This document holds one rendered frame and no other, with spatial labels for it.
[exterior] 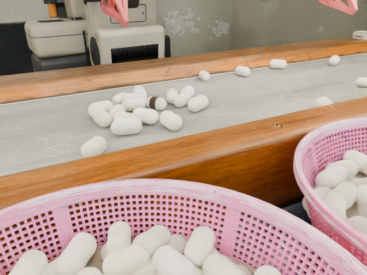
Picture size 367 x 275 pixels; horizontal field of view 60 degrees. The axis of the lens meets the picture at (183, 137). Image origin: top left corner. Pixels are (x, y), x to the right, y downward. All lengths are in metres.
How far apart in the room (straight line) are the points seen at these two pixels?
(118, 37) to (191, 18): 1.85
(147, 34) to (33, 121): 0.66
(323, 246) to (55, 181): 0.20
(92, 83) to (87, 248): 0.42
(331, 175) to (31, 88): 0.48
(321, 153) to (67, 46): 1.10
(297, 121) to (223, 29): 2.70
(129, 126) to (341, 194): 0.24
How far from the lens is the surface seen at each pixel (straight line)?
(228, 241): 0.24
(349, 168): 0.35
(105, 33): 1.04
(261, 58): 0.78
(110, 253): 0.23
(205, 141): 0.32
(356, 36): 1.09
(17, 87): 0.61
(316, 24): 2.44
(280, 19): 2.65
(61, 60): 1.32
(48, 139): 0.42
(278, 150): 0.34
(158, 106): 0.47
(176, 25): 2.79
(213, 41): 3.01
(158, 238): 0.24
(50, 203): 0.25
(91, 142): 0.35
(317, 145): 0.35
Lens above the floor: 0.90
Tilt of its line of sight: 25 degrees down
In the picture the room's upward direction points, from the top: 2 degrees counter-clockwise
